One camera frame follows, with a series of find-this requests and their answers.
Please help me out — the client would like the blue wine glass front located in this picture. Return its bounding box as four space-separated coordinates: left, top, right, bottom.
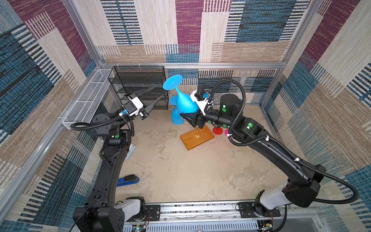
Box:
163 74 199 114

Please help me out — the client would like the blue wine glass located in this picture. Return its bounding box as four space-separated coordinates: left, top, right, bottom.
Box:
169 95 184 125
163 74 199 114

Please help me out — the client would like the red wine glass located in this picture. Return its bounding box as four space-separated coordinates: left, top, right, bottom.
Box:
212 127 224 135

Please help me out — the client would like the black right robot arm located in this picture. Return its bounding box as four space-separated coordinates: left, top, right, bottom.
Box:
180 94 323 213

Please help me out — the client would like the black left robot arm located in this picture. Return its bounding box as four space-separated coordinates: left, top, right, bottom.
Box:
70 87 160 232

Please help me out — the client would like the wooden rack base board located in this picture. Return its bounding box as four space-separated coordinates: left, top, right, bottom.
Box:
180 126 214 150

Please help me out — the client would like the light blue stapler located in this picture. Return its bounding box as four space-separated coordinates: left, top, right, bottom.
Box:
125 144 136 160

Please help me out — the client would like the blue black stapler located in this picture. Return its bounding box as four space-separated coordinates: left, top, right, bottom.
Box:
117 175 140 187

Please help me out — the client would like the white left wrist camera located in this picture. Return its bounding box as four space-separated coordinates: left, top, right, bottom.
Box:
118 97 144 117

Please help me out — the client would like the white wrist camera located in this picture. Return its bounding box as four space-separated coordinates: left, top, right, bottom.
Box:
190 89 214 116
118 97 144 117

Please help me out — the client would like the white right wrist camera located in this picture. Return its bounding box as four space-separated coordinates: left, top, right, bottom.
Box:
190 89 214 116

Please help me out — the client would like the black mesh wall shelf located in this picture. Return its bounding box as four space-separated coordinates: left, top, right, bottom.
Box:
108 66 169 110

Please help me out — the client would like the gold wire glass rack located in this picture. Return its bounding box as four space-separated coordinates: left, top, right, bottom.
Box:
195 126 200 138

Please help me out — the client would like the white mesh wall basket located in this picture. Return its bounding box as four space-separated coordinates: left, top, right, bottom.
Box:
63 69 111 130

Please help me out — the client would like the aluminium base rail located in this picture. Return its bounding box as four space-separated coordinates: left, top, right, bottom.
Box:
72 200 322 232

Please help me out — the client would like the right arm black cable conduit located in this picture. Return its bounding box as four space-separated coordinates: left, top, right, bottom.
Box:
208 79 359 205

